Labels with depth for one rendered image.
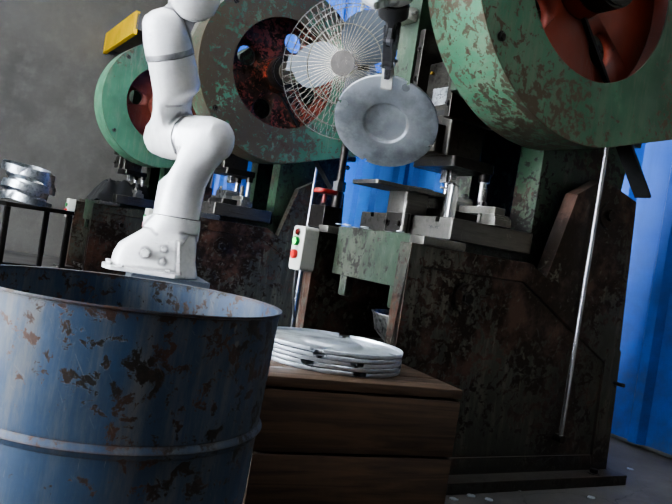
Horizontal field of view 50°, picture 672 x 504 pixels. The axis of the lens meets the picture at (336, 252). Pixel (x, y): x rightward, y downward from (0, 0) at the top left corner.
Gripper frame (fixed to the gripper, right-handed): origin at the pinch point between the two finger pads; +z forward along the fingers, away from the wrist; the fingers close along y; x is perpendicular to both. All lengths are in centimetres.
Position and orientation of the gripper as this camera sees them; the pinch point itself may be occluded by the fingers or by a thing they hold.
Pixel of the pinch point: (387, 75)
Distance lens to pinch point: 194.1
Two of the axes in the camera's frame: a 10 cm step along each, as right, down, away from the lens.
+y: 2.2, -6.7, 7.1
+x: -9.8, -1.8, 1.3
